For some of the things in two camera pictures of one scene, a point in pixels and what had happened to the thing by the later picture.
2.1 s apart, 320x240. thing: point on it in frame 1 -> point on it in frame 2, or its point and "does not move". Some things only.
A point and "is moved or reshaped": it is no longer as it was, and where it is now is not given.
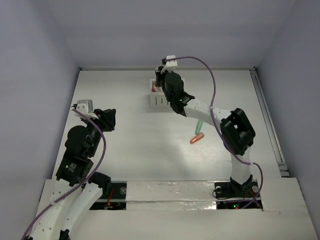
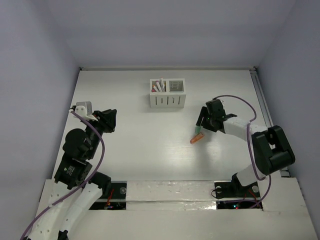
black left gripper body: (106, 117) does not move
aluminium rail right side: (283, 167) does not move
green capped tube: (198, 127) does not move
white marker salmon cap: (159, 89) is moved or reshaped
